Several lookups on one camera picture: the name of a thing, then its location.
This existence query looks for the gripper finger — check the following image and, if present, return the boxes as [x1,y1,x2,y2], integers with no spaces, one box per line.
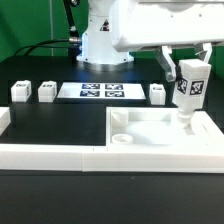
[155,46,176,82]
[194,43,212,63]

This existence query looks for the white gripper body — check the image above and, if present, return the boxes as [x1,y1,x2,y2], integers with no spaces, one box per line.
[109,0,224,52]

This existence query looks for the white square tabletop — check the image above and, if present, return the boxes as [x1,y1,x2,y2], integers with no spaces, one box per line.
[106,107,223,147]

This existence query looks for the white marker sheet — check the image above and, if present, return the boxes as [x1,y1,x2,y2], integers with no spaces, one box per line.
[57,82,145,100]

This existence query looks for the white U-shaped fence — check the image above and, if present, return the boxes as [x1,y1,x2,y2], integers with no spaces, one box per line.
[0,106,224,174]

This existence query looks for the black cables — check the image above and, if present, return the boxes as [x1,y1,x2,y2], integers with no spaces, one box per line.
[13,37,83,57]

